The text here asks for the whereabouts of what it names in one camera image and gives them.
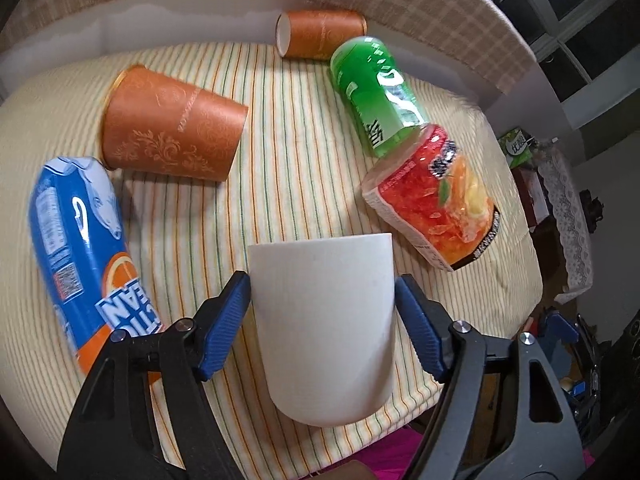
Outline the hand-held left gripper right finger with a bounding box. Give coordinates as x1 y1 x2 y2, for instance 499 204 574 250
396 273 587 480

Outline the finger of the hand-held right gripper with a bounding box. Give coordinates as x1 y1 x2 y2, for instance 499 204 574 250
536 307 581 362

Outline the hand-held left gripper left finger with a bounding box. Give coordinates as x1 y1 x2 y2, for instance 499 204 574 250
57 271 251 480

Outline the white cup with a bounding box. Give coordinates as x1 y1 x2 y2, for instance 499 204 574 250
247 232 399 429

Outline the large orange paper cup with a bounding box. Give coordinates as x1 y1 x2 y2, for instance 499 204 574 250
99 64 250 184

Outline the small orange paper cup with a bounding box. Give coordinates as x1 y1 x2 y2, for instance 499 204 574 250
275 9 369 60

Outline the white lace cloth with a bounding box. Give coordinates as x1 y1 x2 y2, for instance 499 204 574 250
534 150 595 305

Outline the pink cloth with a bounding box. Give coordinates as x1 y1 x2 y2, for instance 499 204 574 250
357 422 431 480

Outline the blue orange drink can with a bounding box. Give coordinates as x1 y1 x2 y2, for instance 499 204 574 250
30 156 167 377

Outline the striped tablecloth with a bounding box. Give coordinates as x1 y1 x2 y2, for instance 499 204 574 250
0 40 546 467

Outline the green snack packet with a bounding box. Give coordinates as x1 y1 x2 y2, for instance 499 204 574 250
500 127 536 168

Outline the green soda can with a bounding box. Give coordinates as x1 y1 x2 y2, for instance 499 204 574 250
329 36 433 159

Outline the window frame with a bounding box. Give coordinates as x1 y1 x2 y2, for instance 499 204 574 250
492 0 640 131

